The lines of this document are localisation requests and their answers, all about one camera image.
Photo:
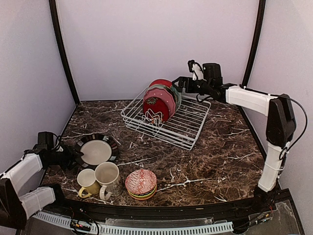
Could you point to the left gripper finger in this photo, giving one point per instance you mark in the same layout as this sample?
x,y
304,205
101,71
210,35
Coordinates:
x,y
74,162
71,151

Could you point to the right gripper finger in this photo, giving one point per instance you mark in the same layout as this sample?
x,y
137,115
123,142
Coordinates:
x,y
180,80
180,88

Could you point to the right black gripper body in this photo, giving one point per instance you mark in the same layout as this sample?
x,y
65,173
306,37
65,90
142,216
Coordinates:
x,y
192,89

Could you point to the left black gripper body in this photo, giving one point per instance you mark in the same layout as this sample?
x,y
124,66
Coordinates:
x,y
62,159

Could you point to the light teal plate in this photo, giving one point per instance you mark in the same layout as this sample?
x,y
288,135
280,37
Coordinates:
x,y
176,99

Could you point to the pink dotted scalloped plate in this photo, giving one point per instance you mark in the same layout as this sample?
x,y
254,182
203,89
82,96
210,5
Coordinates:
x,y
166,97

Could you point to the yellow mug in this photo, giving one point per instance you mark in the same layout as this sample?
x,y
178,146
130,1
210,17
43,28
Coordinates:
x,y
89,185

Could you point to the black plate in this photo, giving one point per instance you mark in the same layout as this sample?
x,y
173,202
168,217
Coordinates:
x,y
97,149

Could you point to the red floral plate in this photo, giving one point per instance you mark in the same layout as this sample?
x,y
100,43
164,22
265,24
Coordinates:
x,y
154,106

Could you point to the white patterned mug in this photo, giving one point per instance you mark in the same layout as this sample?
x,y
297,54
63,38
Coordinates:
x,y
107,175

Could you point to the white and red bowl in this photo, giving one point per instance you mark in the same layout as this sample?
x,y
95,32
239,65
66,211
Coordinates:
x,y
144,194

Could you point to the blue and white bowl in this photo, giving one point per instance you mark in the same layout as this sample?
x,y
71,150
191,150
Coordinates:
x,y
140,181

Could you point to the lime green bowl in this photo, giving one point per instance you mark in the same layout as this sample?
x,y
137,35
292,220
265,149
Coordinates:
x,y
143,197

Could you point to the red and teal plate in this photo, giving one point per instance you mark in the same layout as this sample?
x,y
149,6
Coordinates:
x,y
166,83

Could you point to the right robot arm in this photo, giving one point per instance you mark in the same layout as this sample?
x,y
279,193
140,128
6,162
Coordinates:
x,y
281,124

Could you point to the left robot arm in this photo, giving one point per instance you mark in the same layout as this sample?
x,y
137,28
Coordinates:
x,y
50,150

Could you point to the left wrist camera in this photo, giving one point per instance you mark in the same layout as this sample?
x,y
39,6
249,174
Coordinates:
x,y
58,142

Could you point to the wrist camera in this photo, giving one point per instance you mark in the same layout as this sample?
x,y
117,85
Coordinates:
x,y
196,69
58,142

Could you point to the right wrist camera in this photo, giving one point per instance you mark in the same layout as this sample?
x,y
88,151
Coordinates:
x,y
196,69

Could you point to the white wire dish rack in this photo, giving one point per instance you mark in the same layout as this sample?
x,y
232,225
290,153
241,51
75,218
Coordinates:
x,y
182,129

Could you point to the black right frame post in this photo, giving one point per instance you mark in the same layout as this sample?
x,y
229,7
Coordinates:
x,y
255,42

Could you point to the black frame post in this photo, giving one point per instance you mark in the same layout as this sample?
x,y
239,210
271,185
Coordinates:
x,y
255,42
62,50

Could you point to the white slotted cable duct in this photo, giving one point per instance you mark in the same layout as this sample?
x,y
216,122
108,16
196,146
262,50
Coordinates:
x,y
118,227

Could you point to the black front table rail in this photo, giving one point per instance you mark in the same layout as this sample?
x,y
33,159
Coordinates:
x,y
277,217

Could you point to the black left frame post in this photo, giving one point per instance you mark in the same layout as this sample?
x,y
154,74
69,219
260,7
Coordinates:
x,y
62,50

